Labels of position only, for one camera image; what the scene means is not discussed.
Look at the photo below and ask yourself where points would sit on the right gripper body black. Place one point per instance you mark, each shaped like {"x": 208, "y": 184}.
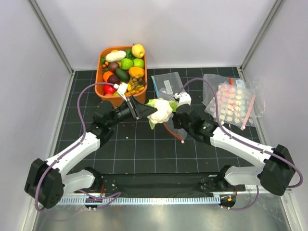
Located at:
{"x": 178, "y": 124}

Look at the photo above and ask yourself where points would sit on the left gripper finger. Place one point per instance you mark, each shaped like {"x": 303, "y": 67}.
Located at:
{"x": 136, "y": 105}
{"x": 143, "y": 112}

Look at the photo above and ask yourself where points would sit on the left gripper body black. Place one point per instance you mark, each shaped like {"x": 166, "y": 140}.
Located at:
{"x": 127, "y": 112}

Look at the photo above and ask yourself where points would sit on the toy cauliflower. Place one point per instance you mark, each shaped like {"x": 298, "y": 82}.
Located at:
{"x": 164, "y": 110}

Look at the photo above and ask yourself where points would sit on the orange zipper clear bag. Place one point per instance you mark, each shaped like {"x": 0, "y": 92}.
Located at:
{"x": 178, "y": 133}

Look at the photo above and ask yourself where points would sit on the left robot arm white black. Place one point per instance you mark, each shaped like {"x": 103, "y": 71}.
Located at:
{"x": 49, "y": 180}

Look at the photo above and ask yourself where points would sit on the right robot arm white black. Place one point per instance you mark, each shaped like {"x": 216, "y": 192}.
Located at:
{"x": 271, "y": 168}

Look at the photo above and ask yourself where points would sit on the blue zipper clear bag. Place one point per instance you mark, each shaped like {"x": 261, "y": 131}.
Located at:
{"x": 167, "y": 85}

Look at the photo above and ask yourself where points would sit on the clear crumpled plastic bag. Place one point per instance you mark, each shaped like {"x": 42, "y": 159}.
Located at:
{"x": 259, "y": 104}

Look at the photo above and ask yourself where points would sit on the polka dot zip bag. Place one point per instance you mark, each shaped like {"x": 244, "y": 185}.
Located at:
{"x": 233, "y": 105}

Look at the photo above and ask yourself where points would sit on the orange plastic basket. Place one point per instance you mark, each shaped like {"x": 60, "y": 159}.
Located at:
{"x": 115, "y": 99}

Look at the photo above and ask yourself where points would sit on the green toy apple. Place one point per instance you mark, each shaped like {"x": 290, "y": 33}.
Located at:
{"x": 138, "y": 62}

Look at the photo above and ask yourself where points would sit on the dark purple toy onion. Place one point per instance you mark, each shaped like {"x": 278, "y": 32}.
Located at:
{"x": 113, "y": 66}

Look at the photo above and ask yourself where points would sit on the white toy radish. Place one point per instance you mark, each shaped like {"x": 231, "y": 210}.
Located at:
{"x": 115, "y": 56}

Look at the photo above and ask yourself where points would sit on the yellow toy pear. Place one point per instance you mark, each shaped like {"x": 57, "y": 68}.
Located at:
{"x": 138, "y": 51}

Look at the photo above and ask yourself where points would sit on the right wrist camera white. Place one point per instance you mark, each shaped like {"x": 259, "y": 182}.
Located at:
{"x": 183, "y": 98}

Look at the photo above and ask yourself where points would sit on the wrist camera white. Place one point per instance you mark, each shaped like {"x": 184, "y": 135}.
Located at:
{"x": 183, "y": 98}
{"x": 121, "y": 90}

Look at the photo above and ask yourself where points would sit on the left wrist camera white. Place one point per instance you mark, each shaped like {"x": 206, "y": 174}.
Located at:
{"x": 121, "y": 90}

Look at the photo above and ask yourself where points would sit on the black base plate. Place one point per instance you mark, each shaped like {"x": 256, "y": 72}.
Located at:
{"x": 164, "y": 185}

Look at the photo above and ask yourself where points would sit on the aluminium frame rail front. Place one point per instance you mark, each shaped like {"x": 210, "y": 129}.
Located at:
{"x": 96, "y": 201}

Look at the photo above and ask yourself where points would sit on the left aluminium frame post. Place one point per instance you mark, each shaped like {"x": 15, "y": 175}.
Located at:
{"x": 50, "y": 34}

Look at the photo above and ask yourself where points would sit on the aluminium frame post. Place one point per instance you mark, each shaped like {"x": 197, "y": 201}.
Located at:
{"x": 50, "y": 34}
{"x": 262, "y": 32}

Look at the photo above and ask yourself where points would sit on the right aluminium frame post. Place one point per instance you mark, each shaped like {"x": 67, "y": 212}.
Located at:
{"x": 262, "y": 32}

